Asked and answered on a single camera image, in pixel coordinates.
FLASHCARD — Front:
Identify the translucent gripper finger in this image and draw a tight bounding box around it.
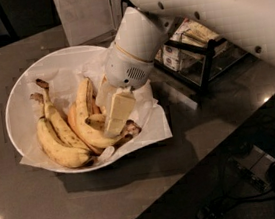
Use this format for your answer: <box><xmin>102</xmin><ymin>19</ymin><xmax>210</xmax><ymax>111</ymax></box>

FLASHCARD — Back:
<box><xmin>95</xmin><ymin>76</ymin><xmax>117</xmax><ymax>115</ymax></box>

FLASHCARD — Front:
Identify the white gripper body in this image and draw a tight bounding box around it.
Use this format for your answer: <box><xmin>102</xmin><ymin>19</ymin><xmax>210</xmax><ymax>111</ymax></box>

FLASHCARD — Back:
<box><xmin>104</xmin><ymin>44</ymin><xmax>154</xmax><ymax>90</ymax></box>

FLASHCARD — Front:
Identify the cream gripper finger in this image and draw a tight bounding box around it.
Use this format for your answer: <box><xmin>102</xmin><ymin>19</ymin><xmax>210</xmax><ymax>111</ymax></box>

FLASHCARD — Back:
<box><xmin>104</xmin><ymin>91</ymin><xmax>136</xmax><ymax>138</ymax></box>

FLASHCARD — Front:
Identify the small yellow banana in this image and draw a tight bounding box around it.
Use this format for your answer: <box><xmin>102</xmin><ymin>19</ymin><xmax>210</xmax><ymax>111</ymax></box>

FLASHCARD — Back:
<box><xmin>85</xmin><ymin>113</ymin><xmax>142</xmax><ymax>142</ymax></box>

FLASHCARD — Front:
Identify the large yellow banana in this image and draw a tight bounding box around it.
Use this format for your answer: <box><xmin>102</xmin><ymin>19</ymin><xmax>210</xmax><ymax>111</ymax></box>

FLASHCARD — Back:
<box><xmin>75</xmin><ymin>78</ymin><xmax>133</xmax><ymax>149</ymax></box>

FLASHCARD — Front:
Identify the orange banana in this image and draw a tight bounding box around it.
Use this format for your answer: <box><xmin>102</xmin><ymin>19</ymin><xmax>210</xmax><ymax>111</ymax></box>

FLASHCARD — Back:
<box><xmin>67</xmin><ymin>103</ymin><xmax>104</xmax><ymax>156</ymax></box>

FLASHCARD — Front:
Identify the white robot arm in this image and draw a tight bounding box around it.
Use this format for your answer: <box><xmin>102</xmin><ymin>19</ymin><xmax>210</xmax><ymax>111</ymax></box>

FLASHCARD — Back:
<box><xmin>96</xmin><ymin>0</ymin><xmax>275</xmax><ymax>114</ymax></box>

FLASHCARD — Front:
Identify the white bowl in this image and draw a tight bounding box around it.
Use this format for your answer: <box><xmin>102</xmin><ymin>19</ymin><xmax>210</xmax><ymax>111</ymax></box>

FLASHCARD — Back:
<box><xmin>5</xmin><ymin>45</ymin><xmax>141</xmax><ymax>174</ymax></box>

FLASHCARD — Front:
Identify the leftmost yellow banana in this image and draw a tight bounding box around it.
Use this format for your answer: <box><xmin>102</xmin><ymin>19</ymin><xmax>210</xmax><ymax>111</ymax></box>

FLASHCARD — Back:
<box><xmin>30</xmin><ymin>92</ymin><xmax>93</xmax><ymax>169</ymax></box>

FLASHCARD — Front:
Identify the white paper liner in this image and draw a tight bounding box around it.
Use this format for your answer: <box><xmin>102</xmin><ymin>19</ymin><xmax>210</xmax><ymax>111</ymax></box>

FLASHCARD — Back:
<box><xmin>6</xmin><ymin>41</ymin><xmax>176</xmax><ymax>175</ymax></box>

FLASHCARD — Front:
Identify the white paper bag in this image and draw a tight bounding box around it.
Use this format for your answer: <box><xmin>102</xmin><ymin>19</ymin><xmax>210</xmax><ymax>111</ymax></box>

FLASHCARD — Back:
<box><xmin>54</xmin><ymin>0</ymin><xmax>122</xmax><ymax>46</ymax></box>

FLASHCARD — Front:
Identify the black wire condiment rack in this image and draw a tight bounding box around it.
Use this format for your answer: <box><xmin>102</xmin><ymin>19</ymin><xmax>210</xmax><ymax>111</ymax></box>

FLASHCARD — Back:
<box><xmin>155</xmin><ymin>18</ymin><xmax>247</xmax><ymax>92</ymax></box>

